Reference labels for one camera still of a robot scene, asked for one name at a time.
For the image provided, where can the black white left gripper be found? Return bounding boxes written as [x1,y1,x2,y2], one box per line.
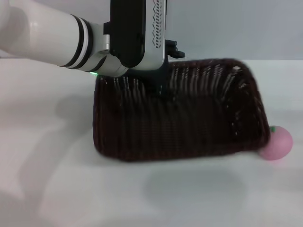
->
[103,0,172,96]

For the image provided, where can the dark brown woven basket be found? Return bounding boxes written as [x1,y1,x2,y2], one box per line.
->
[92,57,272,164]

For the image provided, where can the pink toy peach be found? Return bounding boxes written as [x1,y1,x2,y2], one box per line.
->
[259,125,294,162]

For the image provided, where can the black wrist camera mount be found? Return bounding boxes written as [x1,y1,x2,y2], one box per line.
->
[166,39,186,59]

